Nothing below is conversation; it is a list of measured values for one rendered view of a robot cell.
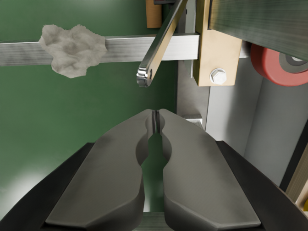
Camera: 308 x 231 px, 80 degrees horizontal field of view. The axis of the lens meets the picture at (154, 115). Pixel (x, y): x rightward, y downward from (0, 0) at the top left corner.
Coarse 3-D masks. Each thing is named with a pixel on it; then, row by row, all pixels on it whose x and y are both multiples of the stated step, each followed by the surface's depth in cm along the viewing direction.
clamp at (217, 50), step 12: (204, 0) 21; (204, 12) 21; (204, 24) 22; (204, 36) 22; (216, 36) 22; (228, 36) 22; (204, 48) 23; (216, 48) 23; (228, 48) 23; (240, 48) 23; (204, 60) 24; (216, 60) 24; (228, 60) 24; (204, 72) 24; (228, 72) 24; (204, 84) 25; (216, 84) 25; (228, 84) 25
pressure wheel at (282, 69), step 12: (252, 48) 22; (264, 48) 19; (252, 60) 23; (264, 60) 20; (276, 60) 20; (288, 60) 20; (300, 60) 20; (264, 72) 21; (276, 72) 20; (288, 72) 21; (300, 72) 21; (288, 84) 21; (300, 84) 21
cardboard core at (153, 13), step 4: (148, 0) 89; (152, 0) 88; (148, 4) 89; (152, 4) 89; (148, 8) 90; (152, 8) 90; (156, 8) 90; (160, 8) 91; (148, 12) 91; (152, 12) 90; (156, 12) 90; (160, 12) 92; (148, 16) 92; (152, 16) 91; (156, 16) 91; (160, 16) 93; (148, 20) 93; (152, 20) 92; (156, 20) 92; (160, 20) 93; (148, 24) 94; (152, 24) 93; (156, 24) 93; (160, 24) 94
